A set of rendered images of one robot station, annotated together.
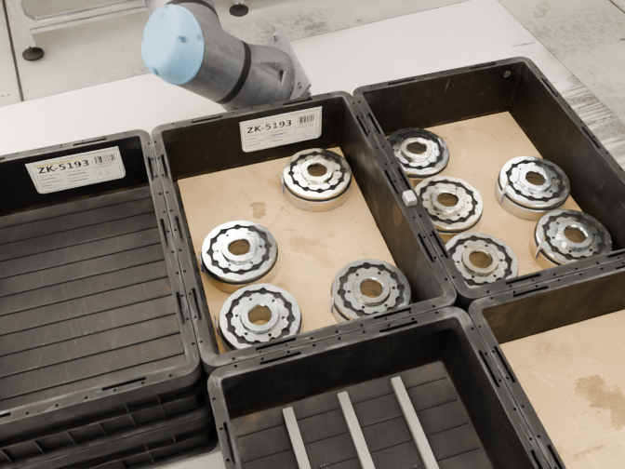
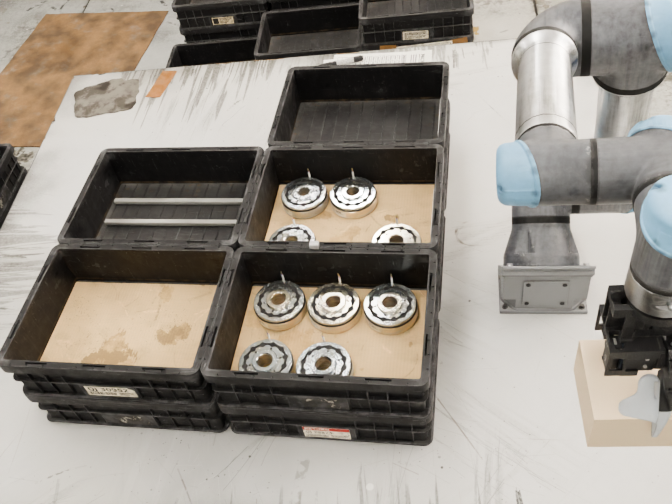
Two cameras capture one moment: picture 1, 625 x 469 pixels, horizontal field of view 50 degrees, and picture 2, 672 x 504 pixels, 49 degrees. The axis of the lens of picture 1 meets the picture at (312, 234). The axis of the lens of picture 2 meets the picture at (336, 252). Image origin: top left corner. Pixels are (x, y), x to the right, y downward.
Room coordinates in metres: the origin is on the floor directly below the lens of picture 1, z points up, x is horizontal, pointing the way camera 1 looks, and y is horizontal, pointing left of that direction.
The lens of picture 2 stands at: (1.16, -0.91, 1.99)
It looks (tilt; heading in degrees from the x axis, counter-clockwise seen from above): 48 degrees down; 124
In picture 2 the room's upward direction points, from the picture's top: 12 degrees counter-clockwise
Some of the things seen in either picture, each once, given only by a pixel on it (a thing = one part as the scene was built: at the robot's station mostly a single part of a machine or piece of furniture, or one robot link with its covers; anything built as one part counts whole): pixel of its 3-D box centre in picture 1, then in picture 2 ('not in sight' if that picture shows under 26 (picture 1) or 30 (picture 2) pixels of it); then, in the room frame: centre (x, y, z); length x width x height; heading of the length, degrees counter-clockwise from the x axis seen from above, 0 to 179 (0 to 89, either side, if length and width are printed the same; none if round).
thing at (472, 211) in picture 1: (446, 202); (333, 303); (0.64, -0.19, 0.86); 0.10 x 0.10 x 0.01
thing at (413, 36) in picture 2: not in sight; (418, 45); (0.20, 1.34, 0.37); 0.40 x 0.30 x 0.45; 22
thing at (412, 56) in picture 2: not in sight; (376, 73); (0.32, 0.71, 0.70); 0.33 x 0.23 x 0.01; 22
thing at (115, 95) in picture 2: not in sight; (104, 96); (-0.45, 0.39, 0.71); 0.22 x 0.19 x 0.01; 22
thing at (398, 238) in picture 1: (289, 235); (347, 213); (0.57, 0.03, 0.87); 0.40 x 0.30 x 0.11; 18
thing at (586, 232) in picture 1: (574, 235); (264, 360); (0.58, -0.36, 0.86); 0.05 x 0.05 x 0.01
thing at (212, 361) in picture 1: (288, 210); (344, 196); (0.57, 0.03, 0.92); 0.40 x 0.30 x 0.02; 18
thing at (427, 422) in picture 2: not in sight; (335, 360); (0.66, -0.26, 0.76); 0.40 x 0.30 x 0.12; 18
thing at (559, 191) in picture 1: (534, 181); (323, 365); (0.68, -0.33, 0.86); 0.10 x 0.10 x 0.01
